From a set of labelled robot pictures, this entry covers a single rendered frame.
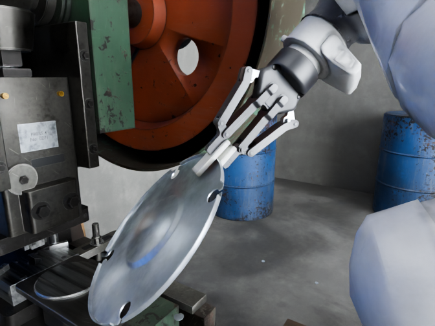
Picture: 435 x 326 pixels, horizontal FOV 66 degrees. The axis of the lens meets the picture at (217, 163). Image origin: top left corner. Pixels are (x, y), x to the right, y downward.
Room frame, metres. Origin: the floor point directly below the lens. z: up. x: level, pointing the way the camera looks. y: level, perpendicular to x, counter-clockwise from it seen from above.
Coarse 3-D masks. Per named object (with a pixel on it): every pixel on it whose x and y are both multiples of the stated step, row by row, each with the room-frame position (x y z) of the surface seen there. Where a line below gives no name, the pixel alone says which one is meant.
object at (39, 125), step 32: (0, 96) 0.56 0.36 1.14; (32, 96) 0.61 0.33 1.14; (64, 96) 0.66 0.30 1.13; (32, 128) 0.60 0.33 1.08; (64, 128) 0.65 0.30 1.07; (32, 160) 0.59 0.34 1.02; (64, 160) 0.64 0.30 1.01; (0, 192) 0.55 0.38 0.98; (32, 192) 0.56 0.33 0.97; (64, 192) 0.61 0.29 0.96; (0, 224) 0.56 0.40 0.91; (32, 224) 0.55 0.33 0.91
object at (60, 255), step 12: (36, 252) 0.69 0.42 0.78; (48, 252) 0.69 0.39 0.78; (60, 252) 0.69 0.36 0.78; (72, 252) 0.69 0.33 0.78; (12, 264) 0.64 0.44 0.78; (24, 264) 0.64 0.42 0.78; (36, 264) 0.64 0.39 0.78; (48, 264) 0.64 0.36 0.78; (0, 276) 0.60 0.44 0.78; (12, 276) 0.60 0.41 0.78; (24, 276) 0.60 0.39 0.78; (0, 288) 0.59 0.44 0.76; (12, 288) 0.57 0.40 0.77; (12, 300) 0.56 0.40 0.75; (24, 300) 0.58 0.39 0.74
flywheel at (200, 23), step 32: (160, 0) 0.91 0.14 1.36; (192, 0) 0.87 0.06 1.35; (224, 0) 0.82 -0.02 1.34; (256, 0) 0.74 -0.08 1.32; (160, 32) 0.92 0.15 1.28; (192, 32) 0.87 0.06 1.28; (224, 32) 0.82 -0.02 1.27; (256, 32) 0.75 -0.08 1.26; (160, 64) 0.93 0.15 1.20; (224, 64) 0.78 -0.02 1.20; (256, 64) 0.79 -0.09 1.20; (160, 96) 0.93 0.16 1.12; (192, 96) 0.87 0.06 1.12; (224, 96) 0.78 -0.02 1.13; (160, 128) 0.89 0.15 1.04; (192, 128) 0.83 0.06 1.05
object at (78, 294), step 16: (80, 256) 0.67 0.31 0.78; (48, 272) 0.60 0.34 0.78; (64, 272) 0.60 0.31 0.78; (80, 272) 0.60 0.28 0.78; (16, 288) 0.56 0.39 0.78; (32, 288) 0.56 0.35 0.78; (48, 288) 0.55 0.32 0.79; (64, 288) 0.55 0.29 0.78; (80, 288) 0.55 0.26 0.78; (48, 304) 0.51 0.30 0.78; (64, 304) 0.51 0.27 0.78; (80, 304) 0.51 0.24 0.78; (128, 304) 0.51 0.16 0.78; (48, 320) 0.54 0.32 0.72; (64, 320) 0.48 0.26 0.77; (80, 320) 0.47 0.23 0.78
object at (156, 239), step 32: (192, 160) 0.57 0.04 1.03; (160, 192) 0.57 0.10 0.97; (192, 192) 0.47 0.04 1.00; (128, 224) 0.56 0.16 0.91; (160, 224) 0.45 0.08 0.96; (192, 224) 0.40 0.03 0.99; (128, 256) 0.45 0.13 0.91; (160, 256) 0.39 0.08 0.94; (96, 288) 0.46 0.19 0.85; (128, 288) 0.39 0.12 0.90; (160, 288) 0.33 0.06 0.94; (96, 320) 0.38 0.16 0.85
